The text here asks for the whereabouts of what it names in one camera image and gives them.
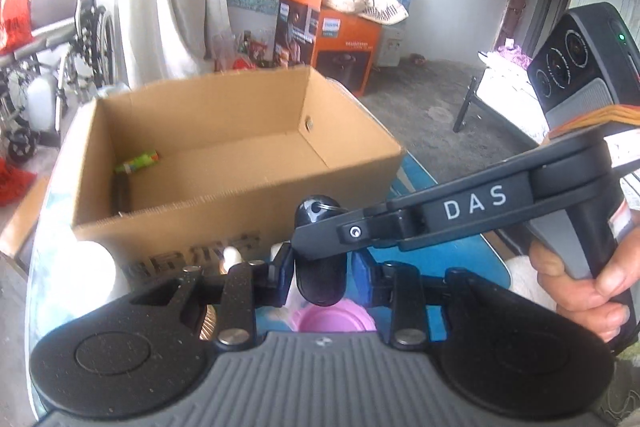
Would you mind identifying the red mesh bag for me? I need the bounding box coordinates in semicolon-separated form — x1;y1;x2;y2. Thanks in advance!
0;157;38;208

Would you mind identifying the person's right hand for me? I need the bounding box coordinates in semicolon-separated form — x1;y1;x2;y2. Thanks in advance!
529;232;640;334

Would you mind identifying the brown cardboard box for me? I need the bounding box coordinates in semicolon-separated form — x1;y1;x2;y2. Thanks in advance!
59;66;406;280

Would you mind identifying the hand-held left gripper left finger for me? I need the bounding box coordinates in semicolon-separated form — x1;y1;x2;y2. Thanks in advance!
129;242;297;351

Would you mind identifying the pink plastic bowl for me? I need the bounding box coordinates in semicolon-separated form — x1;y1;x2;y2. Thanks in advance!
297;298;377;334

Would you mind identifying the green tube in box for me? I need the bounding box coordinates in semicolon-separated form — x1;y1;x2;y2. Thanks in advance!
114;150;161;174

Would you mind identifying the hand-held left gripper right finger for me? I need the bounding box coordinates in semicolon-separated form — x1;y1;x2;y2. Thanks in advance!
351;253;506;352

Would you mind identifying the orange appliance carton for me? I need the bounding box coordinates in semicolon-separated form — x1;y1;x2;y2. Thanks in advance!
274;0;383;98

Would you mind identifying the white plastic toy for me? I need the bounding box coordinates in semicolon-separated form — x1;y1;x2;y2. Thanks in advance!
221;246;242;275

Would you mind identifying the white water dispenser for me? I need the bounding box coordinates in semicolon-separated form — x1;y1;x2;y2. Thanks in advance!
377;24;405;68

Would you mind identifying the red snack bag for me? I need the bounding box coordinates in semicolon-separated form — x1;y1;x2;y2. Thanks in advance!
232;39;276;70

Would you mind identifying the red plastic bag with print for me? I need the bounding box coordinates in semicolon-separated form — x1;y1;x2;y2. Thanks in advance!
0;0;33;55

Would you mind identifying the white cup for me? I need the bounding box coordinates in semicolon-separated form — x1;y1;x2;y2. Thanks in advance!
75;240;118;303

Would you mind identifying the black capsule-shaped gadget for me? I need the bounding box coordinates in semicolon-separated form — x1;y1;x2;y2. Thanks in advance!
295;194;348;308

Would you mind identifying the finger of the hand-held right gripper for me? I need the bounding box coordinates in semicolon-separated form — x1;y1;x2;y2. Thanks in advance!
291;202;429;261

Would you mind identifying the purple cloth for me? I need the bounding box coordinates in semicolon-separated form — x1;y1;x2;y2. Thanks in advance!
495;46;532;70

